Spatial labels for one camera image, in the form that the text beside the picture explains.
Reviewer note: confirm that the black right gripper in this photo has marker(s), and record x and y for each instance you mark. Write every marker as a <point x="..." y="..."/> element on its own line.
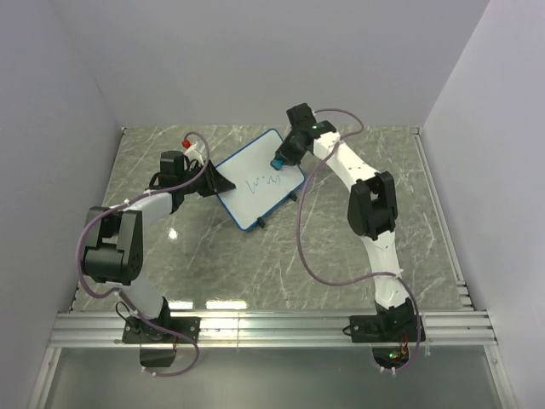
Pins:
<point x="281" y="152"/>

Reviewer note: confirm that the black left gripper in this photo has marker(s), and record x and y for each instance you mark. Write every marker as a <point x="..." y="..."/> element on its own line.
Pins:
<point x="215" y="182"/>

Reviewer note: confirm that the blue whiteboard eraser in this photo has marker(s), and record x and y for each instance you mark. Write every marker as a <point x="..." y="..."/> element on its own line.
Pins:
<point x="277" y="163"/>

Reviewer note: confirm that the blue framed whiteboard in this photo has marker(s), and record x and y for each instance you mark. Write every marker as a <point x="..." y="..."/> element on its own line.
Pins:
<point x="259" y="188"/>

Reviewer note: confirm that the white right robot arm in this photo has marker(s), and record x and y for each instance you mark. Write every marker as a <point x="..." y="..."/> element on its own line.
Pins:
<point x="372" y="212"/>

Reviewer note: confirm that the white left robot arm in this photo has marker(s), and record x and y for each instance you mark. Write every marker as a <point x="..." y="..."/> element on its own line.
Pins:
<point x="110" y="250"/>

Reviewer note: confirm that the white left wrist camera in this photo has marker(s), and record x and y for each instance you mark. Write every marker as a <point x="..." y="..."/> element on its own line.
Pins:
<point x="195" y="150"/>

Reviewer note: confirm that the metal wire whiteboard stand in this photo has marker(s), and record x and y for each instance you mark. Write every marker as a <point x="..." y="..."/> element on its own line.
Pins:
<point x="291" y="196"/>

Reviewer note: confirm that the aluminium side rail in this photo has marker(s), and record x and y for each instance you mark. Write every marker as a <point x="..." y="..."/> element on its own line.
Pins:
<point x="461" y="284"/>

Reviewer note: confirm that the aluminium mounting rail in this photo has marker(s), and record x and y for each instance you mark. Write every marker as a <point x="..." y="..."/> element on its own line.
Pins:
<point x="251" y="329"/>

